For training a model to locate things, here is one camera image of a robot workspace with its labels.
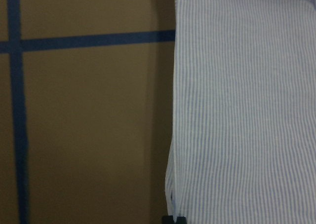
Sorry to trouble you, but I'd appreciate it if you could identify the light blue striped shirt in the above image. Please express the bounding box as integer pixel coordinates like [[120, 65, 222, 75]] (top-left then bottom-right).
[[165, 0, 316, 224]]

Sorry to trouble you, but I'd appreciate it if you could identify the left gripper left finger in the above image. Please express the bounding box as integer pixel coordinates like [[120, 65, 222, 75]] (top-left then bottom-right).
[[161, 216, 173, 224]]

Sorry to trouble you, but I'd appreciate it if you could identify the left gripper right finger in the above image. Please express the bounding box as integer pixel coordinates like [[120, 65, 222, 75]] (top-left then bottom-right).
[[176, 217, 186, 224]]

